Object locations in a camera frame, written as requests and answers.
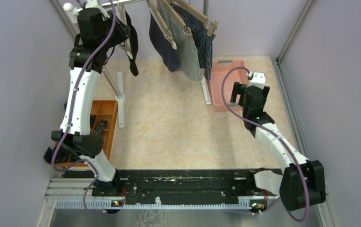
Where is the navy underwear cream waistband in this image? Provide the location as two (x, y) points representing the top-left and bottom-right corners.
(149, 14), (181, 72)

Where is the navy pinstriped underwear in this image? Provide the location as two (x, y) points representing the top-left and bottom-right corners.
(171, 3), (215, 81)

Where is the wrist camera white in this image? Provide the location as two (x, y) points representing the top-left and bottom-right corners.
(84, 0), (111, 20)
(247, 72), (266, 89)

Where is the metal clothes rack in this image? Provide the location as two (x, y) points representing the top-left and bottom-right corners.
(59, 0), (212, 128)

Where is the black underwear white waistband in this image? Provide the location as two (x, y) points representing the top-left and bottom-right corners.
(125, 12), (139, 77)

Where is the orange plastic tray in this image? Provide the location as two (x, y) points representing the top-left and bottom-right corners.
(55, 100), (118, 167)

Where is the pink plastic basket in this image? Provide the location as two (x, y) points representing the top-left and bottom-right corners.
(208, 60), (249, 112)

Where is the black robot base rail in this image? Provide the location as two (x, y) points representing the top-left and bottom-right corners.
(58, 169), (279, 210)

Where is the beige clip hanger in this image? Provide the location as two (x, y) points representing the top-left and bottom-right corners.
(118, 4), (134, 60)

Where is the beige hanger holding navy underwear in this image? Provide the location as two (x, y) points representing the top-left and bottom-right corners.
(146, 0), (177, 50)

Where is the beige hanger holding pinstriped underwear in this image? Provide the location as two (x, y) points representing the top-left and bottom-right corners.
(173, 0), (218, 36)

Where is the beige hanger holding grey underwear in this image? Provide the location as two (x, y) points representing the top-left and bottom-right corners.
(159, 0), (192, 38)

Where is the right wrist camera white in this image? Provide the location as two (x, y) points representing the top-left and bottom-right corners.
(247, 72), (266, 89)

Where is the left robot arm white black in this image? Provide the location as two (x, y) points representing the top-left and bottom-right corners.
(51, 7), (129, 196)

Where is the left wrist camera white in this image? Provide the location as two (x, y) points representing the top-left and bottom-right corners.
(84, 0), (111, 20)

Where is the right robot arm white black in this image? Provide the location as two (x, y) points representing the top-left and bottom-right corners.
(230, 82), (326, 211)

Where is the grey striped underwear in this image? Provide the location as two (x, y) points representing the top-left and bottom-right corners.
(157, 1), (202, 82)

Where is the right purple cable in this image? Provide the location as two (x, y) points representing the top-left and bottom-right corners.
(221, 66), (310, 223)

